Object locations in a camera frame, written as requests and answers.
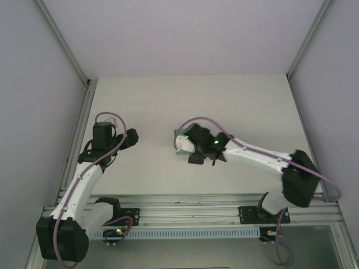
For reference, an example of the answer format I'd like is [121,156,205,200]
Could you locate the light blue slotted cable duct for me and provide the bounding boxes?
[94,227,261,241]

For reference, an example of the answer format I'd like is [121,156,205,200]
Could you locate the teal paper box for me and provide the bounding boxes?
[173,127,194,156]

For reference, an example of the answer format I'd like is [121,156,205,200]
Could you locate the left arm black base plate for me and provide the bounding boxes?
[112,207,141,227]

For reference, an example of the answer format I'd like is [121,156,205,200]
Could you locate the aluminium frame post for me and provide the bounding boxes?
[286,0,336,81]
[35,0,98,89]

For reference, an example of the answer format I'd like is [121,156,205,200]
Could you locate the aluminium table side rail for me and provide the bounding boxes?
[57,80,98,198]
[287,74,330,202]

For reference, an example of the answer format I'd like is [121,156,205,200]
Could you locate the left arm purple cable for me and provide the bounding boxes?
[53,111,134,267]

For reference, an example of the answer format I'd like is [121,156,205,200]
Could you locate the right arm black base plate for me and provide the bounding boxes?
[238,206,291,225]

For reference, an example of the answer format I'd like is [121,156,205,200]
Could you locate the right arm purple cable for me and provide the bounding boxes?
[172,116,342,266]

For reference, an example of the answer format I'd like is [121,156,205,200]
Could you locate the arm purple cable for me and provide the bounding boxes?
[172,116,342,266]
[53,111,134,267]

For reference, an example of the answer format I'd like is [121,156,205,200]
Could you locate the aluminium table edge rails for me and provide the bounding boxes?
[39,192,344,228]

